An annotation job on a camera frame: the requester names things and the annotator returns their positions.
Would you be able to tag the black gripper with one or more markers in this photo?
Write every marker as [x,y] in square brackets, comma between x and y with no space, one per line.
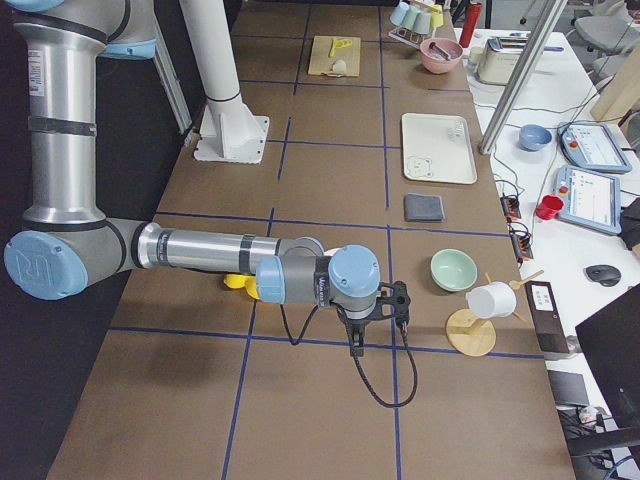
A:
[356,324]

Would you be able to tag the white steamed bun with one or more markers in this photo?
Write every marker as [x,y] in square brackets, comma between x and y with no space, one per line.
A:
[339,67]

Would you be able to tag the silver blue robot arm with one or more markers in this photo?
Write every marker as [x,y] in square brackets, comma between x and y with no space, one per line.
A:
[68,243]

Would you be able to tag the white bear tray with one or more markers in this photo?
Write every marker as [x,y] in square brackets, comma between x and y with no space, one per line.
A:
[437,148]

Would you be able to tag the wooden mug stand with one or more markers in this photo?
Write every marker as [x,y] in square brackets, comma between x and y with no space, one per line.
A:
[474,336]

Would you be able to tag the mint green bowl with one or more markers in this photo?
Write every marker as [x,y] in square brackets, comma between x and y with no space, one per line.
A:
[453,270]

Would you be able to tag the yellow lemon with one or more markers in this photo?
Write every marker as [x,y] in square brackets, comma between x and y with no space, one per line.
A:
[235,281]
[251,288]

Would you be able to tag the white mug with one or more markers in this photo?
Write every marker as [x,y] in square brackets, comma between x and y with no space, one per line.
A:
[496,299]

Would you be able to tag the grey folded cloth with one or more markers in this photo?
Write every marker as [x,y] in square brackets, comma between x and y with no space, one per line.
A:
[423,208]

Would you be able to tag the orange black power strip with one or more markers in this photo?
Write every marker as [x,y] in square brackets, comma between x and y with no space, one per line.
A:
[520,235]

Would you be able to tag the black box with label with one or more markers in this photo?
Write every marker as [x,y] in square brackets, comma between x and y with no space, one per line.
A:
[547,324]

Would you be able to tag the red cup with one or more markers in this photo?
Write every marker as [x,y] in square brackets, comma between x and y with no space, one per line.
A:
[549,207]

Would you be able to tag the black monitor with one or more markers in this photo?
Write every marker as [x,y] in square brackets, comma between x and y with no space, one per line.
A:
[609,340]

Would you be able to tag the black computer mouse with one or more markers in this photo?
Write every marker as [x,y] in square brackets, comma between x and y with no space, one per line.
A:
[603,274]

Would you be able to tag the blue bowl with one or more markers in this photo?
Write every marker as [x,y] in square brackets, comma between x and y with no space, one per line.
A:
[534,137]

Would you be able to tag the lower teach pendant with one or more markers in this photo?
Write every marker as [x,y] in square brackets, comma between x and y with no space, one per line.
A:
[591,199]

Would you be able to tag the teach pendant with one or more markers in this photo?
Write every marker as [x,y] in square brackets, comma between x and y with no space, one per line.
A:
[592,146]
[591,199]

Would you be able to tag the bamboo cutting board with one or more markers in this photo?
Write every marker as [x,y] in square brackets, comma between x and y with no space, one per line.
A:
[320,64]

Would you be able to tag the pink bowl with ice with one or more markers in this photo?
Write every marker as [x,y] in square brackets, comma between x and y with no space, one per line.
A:
[433,62]

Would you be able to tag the yellow plastic knife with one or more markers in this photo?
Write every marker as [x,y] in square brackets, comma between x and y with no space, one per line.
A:
[339,43]

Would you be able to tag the upper teach pendant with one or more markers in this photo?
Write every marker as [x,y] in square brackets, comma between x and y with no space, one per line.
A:
[592,146]

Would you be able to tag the metal scoop in bowl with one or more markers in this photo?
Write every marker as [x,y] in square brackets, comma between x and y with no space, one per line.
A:
[439,51]

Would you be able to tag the white toaster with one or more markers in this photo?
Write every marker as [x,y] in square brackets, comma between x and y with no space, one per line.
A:
[499,58]

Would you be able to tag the pastel cups rack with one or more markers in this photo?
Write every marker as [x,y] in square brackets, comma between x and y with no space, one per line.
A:
[415,21]

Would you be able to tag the red bottle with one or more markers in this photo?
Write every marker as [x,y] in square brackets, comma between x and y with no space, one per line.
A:
[472,14]

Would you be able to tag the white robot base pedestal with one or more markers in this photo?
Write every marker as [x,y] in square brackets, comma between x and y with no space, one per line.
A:
[229,131]

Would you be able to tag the aluminium frame post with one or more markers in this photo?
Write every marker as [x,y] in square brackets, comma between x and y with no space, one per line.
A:
[549,16]

